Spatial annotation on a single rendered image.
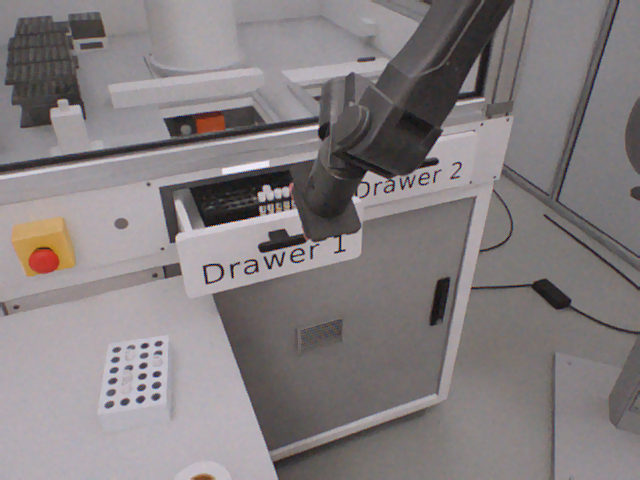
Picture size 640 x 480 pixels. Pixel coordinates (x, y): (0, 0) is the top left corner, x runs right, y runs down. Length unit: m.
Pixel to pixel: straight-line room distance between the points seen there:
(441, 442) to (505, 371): 0.37
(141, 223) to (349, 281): 0.47
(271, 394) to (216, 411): 0.58
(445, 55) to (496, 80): 0.60
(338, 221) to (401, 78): 0.22
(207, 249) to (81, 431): 0.29
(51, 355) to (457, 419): 1.20
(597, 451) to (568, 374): 0.27
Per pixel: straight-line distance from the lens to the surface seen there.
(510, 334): 2.03
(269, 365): 1.26
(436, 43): 0.51
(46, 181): 0.90
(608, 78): 2.52
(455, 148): 1.08
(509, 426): 1.77
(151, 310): 0.93
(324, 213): 0.64
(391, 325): 1.34
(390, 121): 0.51
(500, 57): 1.10
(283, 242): 0.78
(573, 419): 1.80
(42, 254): 0.88
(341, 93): 0.61
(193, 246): 0.78
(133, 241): 0.96
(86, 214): 0.93
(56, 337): 0.93
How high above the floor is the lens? 1.36
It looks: 36 degrees down
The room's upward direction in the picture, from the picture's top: straight up
